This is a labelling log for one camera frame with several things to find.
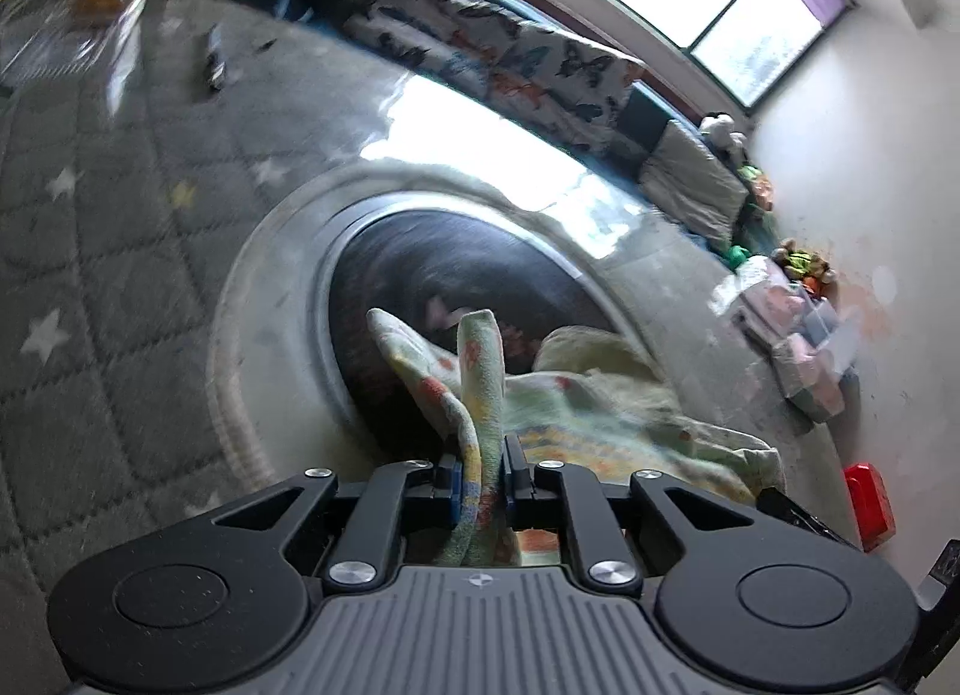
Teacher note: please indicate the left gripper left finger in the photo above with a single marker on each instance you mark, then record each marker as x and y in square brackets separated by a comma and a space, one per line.
[214, 599]

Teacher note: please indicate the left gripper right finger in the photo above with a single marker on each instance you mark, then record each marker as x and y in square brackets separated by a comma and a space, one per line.
[741, 598]

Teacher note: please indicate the green patterned child's shirt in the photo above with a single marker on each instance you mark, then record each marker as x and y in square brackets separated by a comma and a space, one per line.
[590, 399]

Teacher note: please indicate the red plastic stool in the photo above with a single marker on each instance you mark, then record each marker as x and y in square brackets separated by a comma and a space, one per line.
[871, 505]

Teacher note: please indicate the round glass turntable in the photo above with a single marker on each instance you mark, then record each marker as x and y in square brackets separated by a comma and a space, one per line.
[296, 381]

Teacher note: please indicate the tissue box pack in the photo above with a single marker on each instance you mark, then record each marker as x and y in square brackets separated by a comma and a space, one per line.
[809, 375]

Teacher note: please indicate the clear plastic storage box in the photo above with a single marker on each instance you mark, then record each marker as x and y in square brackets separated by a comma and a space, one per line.
[818, 321]

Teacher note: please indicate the pink white wipes pack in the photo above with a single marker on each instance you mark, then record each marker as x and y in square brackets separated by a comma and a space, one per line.
[768, 301]

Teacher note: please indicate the brown plush toys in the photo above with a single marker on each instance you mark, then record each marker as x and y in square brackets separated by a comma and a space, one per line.
[808, 268]

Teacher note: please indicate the grey plain pillow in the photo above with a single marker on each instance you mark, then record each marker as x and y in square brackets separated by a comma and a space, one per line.
[686, 181]

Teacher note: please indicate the white plush toy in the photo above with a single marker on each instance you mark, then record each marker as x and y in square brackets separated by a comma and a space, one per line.
[720, 132]

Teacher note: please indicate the black marker pen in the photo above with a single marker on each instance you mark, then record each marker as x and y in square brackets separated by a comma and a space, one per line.
[214, 66]

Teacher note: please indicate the large butterfly pillow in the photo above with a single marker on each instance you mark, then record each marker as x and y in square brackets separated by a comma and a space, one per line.
[564, 87]

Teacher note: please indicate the clear plastic food container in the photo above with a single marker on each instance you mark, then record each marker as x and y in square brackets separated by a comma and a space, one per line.
[51, 38]

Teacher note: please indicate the long butterfly cushion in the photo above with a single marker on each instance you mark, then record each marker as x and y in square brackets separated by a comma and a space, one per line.
[457, 42]

